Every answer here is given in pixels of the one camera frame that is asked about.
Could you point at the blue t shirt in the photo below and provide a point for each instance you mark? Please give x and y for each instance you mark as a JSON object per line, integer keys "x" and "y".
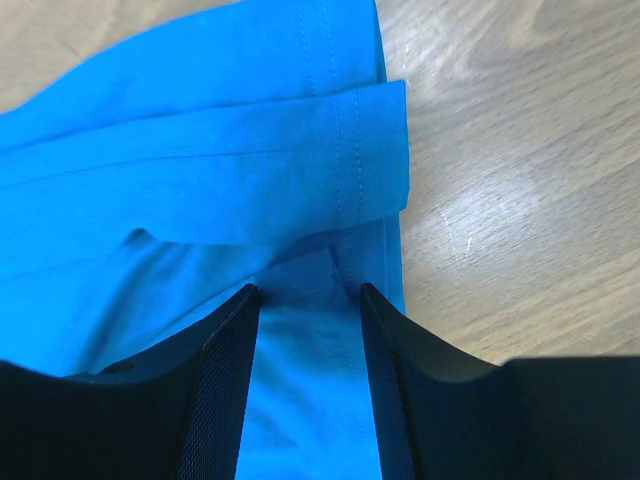
{"x": 259, "y": 142}

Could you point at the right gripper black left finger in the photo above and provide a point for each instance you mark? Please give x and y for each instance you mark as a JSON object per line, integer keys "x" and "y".
{"x": 173, "y": 411}

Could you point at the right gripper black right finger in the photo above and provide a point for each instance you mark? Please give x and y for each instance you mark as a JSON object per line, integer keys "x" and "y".
{"x": 441, "y": 413}

